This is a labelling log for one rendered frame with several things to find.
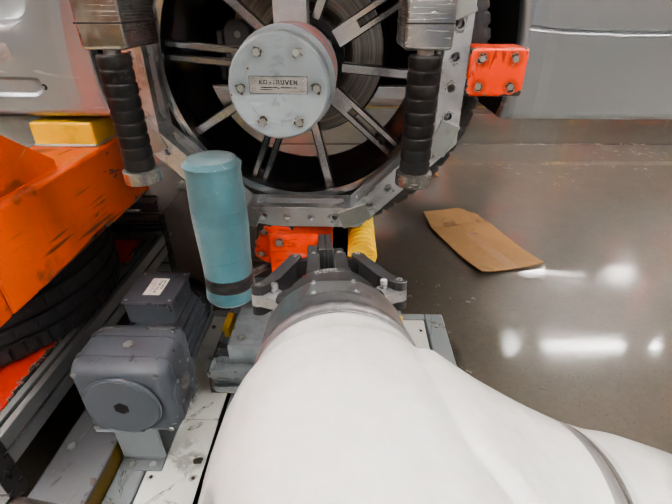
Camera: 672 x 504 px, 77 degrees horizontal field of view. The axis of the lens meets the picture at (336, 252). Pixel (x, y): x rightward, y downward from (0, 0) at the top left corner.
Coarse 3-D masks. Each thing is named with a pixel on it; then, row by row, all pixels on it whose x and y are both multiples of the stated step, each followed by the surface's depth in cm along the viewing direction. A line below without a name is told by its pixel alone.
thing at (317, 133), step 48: (192, 0) 81; (240, 0) 71; (384, 0) 69; (192, 48) 74; (336, 48) 73; (192, 96) 84; (336, 96) 77; (240, 144) 94; (384, 144) 82; (288, 192) 85; (336, 192) 84
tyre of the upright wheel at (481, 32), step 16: (480, 0) 67; (480, 16) 68; (480, 32) 69; (464, 96) 74; (464, 112) 76; (464, 128) 78; (256, 192) 85; (352, 192) 84; (400, 192) 84; (384, 208) 86
